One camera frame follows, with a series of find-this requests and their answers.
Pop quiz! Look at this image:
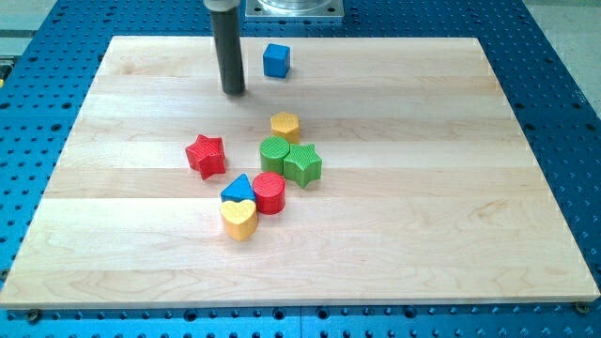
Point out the green cylinder block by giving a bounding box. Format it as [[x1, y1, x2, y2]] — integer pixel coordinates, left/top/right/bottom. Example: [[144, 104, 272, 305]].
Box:
[[259, 136, 290, 175]]

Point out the light wooden board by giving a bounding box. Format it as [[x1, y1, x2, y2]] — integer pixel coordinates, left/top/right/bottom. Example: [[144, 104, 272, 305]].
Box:
[[1, 37, 599, 309]]

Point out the grey pusher rod holder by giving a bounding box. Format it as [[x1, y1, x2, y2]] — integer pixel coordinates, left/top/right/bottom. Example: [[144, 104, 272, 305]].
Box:
[[203, 0, 240, 12]]

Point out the red star block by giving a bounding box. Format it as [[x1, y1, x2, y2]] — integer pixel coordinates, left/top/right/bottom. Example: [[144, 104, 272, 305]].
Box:
[[185, 134, 226, 180]]

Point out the yellow hexagon block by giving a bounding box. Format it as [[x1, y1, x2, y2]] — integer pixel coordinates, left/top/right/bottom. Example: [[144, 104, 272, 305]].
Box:
[[270, 112, 301, 144]]

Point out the blue triangle block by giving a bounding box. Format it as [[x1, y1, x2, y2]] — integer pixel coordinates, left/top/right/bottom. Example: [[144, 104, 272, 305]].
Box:
[[221, 174, 255, 202]]

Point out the yellow heart block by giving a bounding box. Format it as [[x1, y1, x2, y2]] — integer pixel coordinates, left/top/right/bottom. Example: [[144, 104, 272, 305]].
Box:
[[220, 199, 258, 241]]

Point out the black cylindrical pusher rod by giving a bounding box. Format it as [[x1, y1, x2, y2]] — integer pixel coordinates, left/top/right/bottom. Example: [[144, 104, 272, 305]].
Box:
[[210, 7, 245, 95]]

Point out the green star block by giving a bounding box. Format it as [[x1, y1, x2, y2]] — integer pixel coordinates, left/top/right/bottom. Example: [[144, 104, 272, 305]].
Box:
[[283, 144, 322, 188]]

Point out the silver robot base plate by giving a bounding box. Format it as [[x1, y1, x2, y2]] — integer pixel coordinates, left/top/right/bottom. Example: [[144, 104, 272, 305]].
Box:
[[245, 0, 345, 19]]

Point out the blue cube block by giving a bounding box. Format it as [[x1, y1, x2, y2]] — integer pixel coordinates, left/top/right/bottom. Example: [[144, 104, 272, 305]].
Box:
[[263, 43, 291, 79]]

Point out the red cylinder block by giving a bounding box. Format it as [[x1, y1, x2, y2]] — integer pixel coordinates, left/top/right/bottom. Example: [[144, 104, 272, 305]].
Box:
[[252, 172, 285, 215]]

